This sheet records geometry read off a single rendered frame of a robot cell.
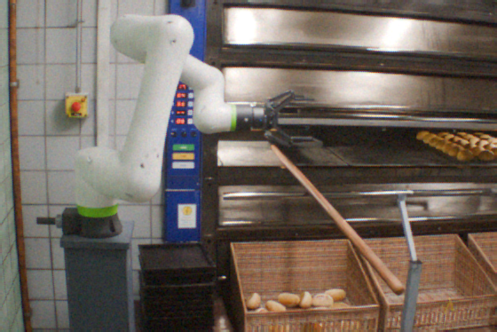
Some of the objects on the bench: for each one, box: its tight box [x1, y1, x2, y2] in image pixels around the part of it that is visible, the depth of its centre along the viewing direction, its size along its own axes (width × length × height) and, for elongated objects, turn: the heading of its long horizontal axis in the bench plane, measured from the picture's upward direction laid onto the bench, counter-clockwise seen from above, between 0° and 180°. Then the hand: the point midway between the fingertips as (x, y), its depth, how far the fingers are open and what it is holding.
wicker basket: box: [228, 239, 380, 332], centre depth 268 cm, size 49×56×28 cm
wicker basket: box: [354, 233, 497, 332], centre depth 277 cm, size 49×56×28 cm
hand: (310, 118), depth 221 cm, fingers open, 13 cm apart
